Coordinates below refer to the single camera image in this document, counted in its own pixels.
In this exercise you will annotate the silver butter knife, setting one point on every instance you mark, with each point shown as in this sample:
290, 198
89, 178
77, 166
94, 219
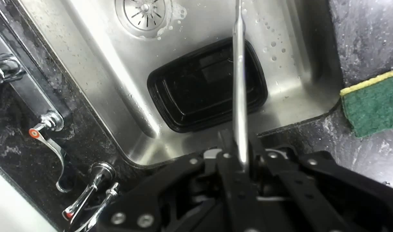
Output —
240, 85

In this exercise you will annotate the black rectangular bowl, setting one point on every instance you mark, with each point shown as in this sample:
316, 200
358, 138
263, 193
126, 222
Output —
191, 90

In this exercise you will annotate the stainless steel sink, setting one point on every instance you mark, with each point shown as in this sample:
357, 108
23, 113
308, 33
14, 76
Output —
97, 64

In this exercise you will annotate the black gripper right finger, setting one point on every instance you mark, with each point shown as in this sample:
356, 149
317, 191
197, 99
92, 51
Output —
325, 193

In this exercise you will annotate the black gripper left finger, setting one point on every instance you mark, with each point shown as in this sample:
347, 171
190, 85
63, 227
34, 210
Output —
161, 197

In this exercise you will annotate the green yellow sponge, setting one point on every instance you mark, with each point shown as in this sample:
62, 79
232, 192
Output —
374, 104

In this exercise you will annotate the chrome faucet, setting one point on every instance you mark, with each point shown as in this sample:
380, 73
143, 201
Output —
49, 129

